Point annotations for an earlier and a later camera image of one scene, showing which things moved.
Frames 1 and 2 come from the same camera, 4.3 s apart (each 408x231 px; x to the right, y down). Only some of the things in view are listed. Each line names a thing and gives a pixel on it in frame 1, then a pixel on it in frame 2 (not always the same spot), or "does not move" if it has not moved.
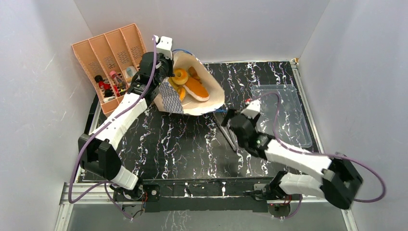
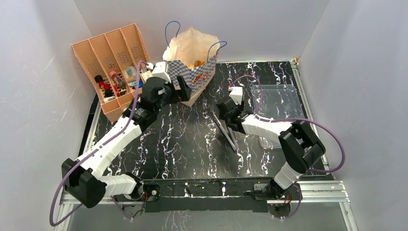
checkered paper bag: (169, 100) -> (192, 55)
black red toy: (108, 92) does not move
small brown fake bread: (192, 71) -> (196, 63)
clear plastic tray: (292, 125) does not move
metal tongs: (229, 132) does not move
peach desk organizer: (114, 58) does not move
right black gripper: (230, 117) -> (227, 118)
